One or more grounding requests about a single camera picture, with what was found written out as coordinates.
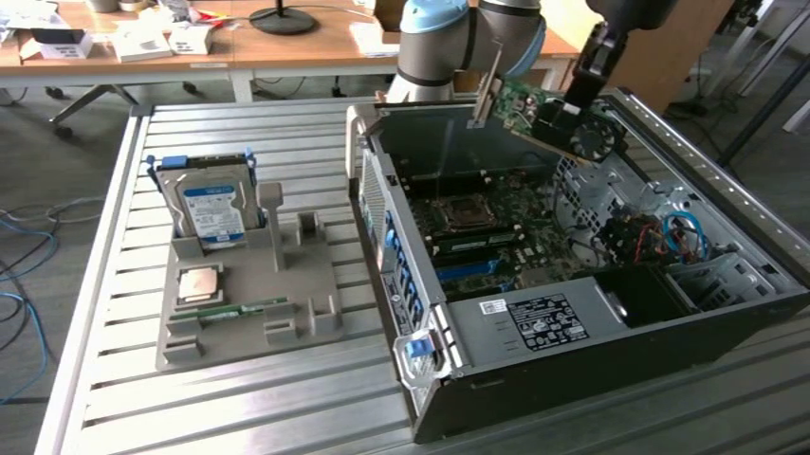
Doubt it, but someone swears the red wire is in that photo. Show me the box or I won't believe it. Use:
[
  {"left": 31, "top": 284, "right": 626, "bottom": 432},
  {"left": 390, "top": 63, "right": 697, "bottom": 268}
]
[{"left": 634, "top": 221, "right": 665, "bottom": 264}]

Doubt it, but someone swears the blue expansion slot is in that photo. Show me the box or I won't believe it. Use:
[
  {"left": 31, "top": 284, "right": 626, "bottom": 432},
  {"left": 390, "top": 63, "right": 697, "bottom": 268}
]
[{"left": 435, "top": 260, "right": 503, "bottom": 282}]

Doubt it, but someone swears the blue wire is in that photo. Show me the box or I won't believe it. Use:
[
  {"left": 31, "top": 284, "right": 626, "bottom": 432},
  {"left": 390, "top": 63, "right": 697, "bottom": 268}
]
[{"left": 660, "top": 209, "right": 712, "bottom": 263}]

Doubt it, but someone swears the grey power supply unit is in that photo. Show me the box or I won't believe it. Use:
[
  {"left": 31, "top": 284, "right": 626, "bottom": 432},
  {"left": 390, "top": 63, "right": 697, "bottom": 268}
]
[{"left": 445, "top": 277, "right": 629, "bottom": 369}]

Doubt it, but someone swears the grey parts rack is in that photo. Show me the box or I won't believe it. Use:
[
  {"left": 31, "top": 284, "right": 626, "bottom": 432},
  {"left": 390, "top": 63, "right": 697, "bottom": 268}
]
[{"left": 154, "top": 181, "right": 347, "bottom": 375}]

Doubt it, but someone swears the green RAM stick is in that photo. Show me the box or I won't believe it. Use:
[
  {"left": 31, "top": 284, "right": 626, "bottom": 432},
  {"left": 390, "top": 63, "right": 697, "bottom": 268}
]
[{"left": 170, "top": 297, "right": 290, "bottom": 328}]

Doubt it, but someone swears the copper-topped CPU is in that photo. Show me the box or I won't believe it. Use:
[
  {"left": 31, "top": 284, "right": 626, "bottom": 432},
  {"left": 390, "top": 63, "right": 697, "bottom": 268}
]
[{"left": 177, "top": 267, "right": 225, "bottom": 304}]

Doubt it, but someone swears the grey floor cable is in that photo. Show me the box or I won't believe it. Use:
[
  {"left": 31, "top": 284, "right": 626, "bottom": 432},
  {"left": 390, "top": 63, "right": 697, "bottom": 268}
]
[{"left": 4, "top": 196, "right": 107, "bottom": 227}]

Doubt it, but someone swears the green graphics card with fan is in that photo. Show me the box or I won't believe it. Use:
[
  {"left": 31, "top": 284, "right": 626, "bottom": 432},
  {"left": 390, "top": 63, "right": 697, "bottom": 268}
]
[{"left": 470, "top": 39, "right": 629, "bottom": 165}]

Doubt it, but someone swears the flat white box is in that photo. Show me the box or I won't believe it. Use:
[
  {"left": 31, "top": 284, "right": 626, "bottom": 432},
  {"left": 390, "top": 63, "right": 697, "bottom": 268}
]
[{"left": 111, "top": 29, "right": 175, "bottom": 64}]

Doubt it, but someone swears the hard disk in blue caddy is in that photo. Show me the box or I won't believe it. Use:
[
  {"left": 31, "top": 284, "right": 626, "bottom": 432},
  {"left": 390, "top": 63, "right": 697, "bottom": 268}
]
[{"left": 144, "top": 147, "right": 262, "bottom": 252}]

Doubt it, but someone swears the silver metal disk bay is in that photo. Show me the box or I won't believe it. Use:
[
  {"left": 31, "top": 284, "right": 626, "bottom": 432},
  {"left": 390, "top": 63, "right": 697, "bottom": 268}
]
[{"left": 664, "top": 250, "right": 781, "bottom": 310}]

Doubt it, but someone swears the CPU socket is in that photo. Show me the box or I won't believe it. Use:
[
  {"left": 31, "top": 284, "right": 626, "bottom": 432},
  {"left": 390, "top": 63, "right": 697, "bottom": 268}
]
[{"left": 438, "top": 193, "right": 501, "bottom": 232}]

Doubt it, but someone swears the open black PC case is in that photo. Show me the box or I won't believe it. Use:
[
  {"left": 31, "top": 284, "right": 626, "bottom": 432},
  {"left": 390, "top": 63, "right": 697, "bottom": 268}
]
[{"left": 345, "top": 86, "right": 810, "bottom": 445}]

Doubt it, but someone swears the wooden cabinet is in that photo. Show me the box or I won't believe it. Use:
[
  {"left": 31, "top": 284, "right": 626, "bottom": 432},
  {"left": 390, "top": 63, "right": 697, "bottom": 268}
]
[{"left": 594, "top": 0, "right": 740, "bottom": 115}]

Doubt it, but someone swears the green motherboard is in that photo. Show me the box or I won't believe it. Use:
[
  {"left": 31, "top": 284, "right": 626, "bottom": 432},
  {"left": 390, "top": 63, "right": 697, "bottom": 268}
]
[{"left": 405, "top": 169, "right": 610, "bottom": 302}]

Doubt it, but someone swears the blue floor cable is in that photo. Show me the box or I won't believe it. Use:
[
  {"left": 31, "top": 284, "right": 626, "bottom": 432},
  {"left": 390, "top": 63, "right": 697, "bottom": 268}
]
[{"left": 0, "top": 208, "right": 62, "bottom": 405}]

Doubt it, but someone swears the small white labelled box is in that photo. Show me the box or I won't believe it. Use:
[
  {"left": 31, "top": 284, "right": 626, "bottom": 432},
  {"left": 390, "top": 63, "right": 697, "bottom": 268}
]
[{"left": 169, "top": 23, "right": 215, "bottom": 56}]

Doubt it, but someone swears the white booklet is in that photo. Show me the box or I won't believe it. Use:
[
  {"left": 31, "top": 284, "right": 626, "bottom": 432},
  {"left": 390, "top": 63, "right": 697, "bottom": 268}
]
[{"left": 349, "top": 21, "right": 403, "bottom": 59}]

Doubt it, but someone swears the black monitor stand base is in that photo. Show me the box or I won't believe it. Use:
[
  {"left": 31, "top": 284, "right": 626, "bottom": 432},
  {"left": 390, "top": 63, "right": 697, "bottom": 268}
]
[{"left": 247, "top": 0, "right": 321, "bottom": 37}]

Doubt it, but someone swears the white box with black lid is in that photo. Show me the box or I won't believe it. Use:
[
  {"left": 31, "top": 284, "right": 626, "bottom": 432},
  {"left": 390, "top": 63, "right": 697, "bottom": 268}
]
[{"left": 30, "top": 27, "right": 96, "bottom": 61}]

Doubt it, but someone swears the wooden office desk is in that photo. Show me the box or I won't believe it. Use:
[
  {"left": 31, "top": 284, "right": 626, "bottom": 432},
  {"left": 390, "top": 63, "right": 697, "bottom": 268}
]
[{"left": 0, "top": 0, "right": 581, "bottom": 103}]

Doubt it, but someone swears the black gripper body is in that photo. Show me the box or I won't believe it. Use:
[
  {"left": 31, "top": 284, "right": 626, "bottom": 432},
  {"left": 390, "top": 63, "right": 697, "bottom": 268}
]
[{"left": 584, "top": 0, "right": 680, "bottom": 34}]

